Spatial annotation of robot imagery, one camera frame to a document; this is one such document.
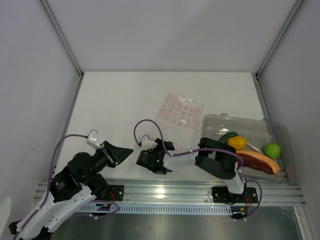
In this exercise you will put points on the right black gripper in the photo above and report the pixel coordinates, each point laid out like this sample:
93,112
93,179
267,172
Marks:
159,146

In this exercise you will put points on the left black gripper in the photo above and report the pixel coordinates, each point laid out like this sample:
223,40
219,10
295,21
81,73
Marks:
116,155

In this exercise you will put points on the clear pink zip bag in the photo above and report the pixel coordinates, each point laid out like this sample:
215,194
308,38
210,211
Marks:
179,119

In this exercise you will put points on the green scallion toy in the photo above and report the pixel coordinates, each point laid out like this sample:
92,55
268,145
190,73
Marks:
224,138

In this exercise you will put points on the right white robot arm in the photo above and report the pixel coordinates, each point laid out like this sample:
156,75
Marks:
213,157

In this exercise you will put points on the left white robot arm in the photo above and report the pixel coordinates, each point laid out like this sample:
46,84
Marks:
79,183

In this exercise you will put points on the clear plastic food container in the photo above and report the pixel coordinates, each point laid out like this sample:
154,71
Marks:
258,133

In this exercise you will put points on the yellow lemon toy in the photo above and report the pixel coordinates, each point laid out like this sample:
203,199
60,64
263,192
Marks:
237,142

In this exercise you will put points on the red meat slice toy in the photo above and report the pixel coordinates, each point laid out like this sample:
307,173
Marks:
258,161

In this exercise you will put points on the green round fruit toy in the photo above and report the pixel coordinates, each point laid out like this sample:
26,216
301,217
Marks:
272,150

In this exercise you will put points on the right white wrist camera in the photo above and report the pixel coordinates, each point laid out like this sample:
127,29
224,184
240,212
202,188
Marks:
147,144

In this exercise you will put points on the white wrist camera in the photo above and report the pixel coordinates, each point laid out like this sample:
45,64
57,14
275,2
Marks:
147,144
91,139

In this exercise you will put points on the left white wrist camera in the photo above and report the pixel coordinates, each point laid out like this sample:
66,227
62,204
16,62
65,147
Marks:
91,139

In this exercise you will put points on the aluminium mounting rail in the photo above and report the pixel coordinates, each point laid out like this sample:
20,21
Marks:
170,192

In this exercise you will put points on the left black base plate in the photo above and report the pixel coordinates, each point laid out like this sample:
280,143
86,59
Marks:
115,193

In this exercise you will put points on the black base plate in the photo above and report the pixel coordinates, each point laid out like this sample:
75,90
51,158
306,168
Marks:
220,194
115,193

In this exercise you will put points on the white slotted cable duct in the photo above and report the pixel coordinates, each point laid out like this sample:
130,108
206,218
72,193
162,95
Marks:
162,209

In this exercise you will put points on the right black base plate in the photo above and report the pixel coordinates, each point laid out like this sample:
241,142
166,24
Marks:
220,194

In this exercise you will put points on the left aluminium frame post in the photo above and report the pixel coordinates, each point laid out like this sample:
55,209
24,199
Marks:
60,36

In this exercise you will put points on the aluminium frame post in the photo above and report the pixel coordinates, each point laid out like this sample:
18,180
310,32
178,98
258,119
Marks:
60,36
280,36

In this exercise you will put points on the right aluminium frame post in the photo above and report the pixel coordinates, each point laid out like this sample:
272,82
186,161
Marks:
280,36

